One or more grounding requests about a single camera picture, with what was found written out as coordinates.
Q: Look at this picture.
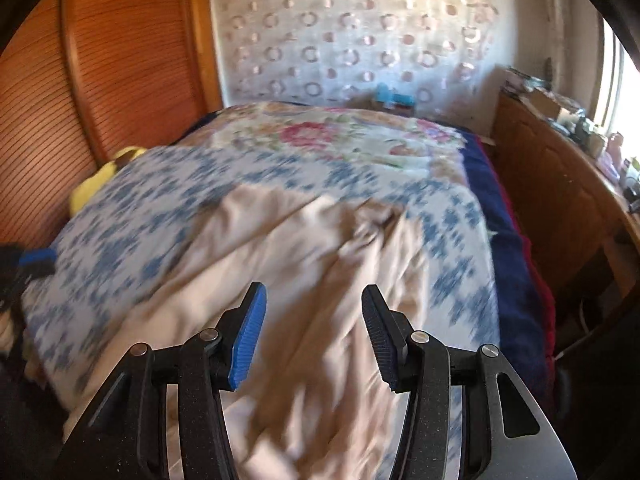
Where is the window with wooden frame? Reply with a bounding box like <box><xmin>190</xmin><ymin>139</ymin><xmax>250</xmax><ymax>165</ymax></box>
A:
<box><xmin>593</xmin><ymin>20</ymin><xmax>639</xmax><ymax>158</ymax></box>

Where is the wooden sideboard cabinet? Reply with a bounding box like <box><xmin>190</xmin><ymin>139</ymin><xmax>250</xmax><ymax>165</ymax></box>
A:
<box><xmin>491</xmin><ymin>92</ymin><xmax>639</xmax><ymax>297</ymax></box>

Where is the beige printed t-shirt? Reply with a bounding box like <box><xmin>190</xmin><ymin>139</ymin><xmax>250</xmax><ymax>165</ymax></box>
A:
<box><xmin>66</xmin><ymin>184</ymin><xmax>428</xmax><ymax>479</ymax></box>

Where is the navy blue blanket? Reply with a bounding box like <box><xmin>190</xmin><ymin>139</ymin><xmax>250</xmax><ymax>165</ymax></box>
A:
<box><xmin>462</xmin><ymin>130</ymin><xmax>555</xmax><ymax>408</ymax></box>

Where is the circle patterned sheer curtain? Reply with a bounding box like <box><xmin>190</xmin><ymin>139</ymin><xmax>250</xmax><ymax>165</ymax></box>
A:
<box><xmin>210</xmin><ymin>0</ymin><xmax>498</xmax><ymax>119</ymax></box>

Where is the teal item on box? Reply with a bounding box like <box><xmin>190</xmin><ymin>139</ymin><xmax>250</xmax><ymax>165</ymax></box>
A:
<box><xmin>372</xmin><ymin>82</ymin><xmax>416</xmax><ymax>116</ymax></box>

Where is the blue floral white bedspread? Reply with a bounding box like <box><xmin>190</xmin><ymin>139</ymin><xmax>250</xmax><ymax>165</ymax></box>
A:
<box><xmin>22</xmin><ymin>144</ymin><xmax>501</xmax><ymax>480</ymax></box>

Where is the pink floral quilt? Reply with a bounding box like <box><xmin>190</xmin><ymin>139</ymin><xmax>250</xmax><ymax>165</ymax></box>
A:
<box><xmin>180</xmin><ymin>102</ymin><xmax>469</xmax><ymax>185</ymax></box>

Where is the yellow plush toy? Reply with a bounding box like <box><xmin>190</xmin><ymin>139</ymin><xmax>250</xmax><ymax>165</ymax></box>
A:
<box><xmin>70</xmin><ymin>146</ymin><xmax>146</xmax><ymax>217</ymax></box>

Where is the pink figurine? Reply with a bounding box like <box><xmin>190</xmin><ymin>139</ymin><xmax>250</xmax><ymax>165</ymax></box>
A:
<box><xmin>606</xmin><ymin>132</ymin><xmax>624</xmax><ymax>172</ymax></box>

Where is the cardboard box on cabinet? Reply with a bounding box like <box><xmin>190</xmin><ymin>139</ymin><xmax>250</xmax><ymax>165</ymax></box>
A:
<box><xmin>528</xmin><ymin>88</ymin><xmax>570</xmax><ymax>122</ymax></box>

